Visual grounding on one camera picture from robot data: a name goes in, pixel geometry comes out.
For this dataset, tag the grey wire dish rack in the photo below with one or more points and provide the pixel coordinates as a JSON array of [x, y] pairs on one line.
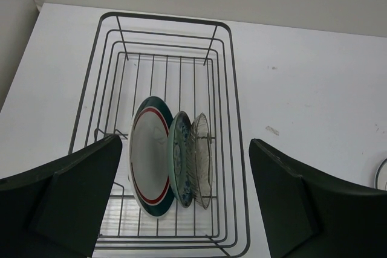
[[190, 64]]

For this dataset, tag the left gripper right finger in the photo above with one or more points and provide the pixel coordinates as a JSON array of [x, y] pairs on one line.
[[309, 213]]

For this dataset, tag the green red rimmed plate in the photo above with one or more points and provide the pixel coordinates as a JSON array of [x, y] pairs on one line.
[[148, 171]]

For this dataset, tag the orange sunburst plate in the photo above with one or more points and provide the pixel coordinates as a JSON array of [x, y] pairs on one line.
[[380, 181]]

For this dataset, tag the blue patterned plate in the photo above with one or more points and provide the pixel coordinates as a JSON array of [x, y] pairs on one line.
[[177, 159]]

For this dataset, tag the clear glass plate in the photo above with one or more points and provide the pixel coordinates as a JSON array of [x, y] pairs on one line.
[[199, 161]]

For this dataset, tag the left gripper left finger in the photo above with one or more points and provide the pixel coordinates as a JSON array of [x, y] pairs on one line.
[[56, 210]]

